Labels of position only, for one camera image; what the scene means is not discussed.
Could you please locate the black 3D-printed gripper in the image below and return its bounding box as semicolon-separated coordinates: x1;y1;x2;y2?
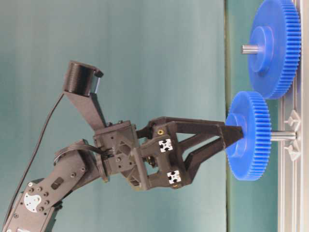
93;117;243;190

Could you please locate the small blue plastic gear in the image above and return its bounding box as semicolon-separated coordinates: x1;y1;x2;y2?
225;91;271;181

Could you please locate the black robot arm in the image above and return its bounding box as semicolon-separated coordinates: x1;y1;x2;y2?
3;117;243;232

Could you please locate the lower steel shaft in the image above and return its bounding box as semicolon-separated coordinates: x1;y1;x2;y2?
270;131;296;142

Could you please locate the steel shaft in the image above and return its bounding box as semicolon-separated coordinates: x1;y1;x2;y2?
270;131;296;142
241;44;263;55

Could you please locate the upper steel shaft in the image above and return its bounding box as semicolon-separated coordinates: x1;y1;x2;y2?
241;44;263;55

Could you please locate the large blue plastic gear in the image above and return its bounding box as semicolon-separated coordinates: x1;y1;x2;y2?
248;0;301;99

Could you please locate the white plastic shaft mount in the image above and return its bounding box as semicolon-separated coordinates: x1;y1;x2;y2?
284;109;301;161

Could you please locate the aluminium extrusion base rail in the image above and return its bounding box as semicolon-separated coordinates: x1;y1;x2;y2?
278;0;309;232

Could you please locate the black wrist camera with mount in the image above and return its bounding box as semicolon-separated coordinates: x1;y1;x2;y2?
63;60;106;131

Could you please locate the black camera cable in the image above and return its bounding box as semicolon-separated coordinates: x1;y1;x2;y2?
2;93;65;225

